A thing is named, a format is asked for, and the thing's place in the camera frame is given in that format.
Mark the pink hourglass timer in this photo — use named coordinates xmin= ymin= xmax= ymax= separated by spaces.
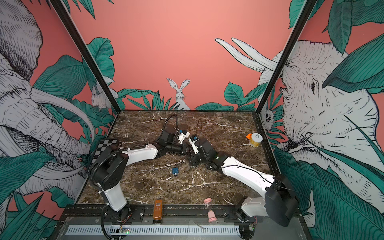
xmin=204 ymin=198 xmax=217 ymax=224

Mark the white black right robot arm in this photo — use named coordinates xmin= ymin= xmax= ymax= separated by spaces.
xmin=189 ymin=136 xmax=299 ymax=227

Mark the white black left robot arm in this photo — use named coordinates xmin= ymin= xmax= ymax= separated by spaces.
xmin=89 ymin=126 xmax=191 ymax=212

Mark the blue padlock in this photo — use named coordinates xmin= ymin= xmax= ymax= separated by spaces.
xmin=172 ymin=168 xmax=179 ymax=176

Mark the orange rectangular device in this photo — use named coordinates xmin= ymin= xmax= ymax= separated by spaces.
xmin=153 ymin=199 xmax=164 ymax=224

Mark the white ventilated strip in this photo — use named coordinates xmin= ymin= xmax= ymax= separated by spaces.
xmin=65 ymin=225 xmax=240 ymax=236

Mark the black white checkerboard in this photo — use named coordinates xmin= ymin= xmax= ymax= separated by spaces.
xmin=92 ymin=138 xmax=119 ymax=163

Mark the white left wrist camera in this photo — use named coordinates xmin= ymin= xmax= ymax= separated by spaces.
xmin=178 ymin=130 xmax=190 ymax=144

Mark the black corner frame post right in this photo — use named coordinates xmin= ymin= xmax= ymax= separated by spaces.
xmin=256 ymin=0 xmax=317 ymax=114

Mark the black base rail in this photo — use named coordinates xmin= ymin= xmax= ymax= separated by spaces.
xmin=59 ymin=203 xmax=301 ymax=226

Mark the black corner frame post left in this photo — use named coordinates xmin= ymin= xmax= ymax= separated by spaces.
xmin=50 ymin=0 xmax=121 ymax=114

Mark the black corner frame post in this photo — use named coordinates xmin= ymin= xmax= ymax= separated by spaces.
xmin=256 ymin=0 xmax=317 ymax=114
xmin=50 ymin=0 xmax=121 ymax=114

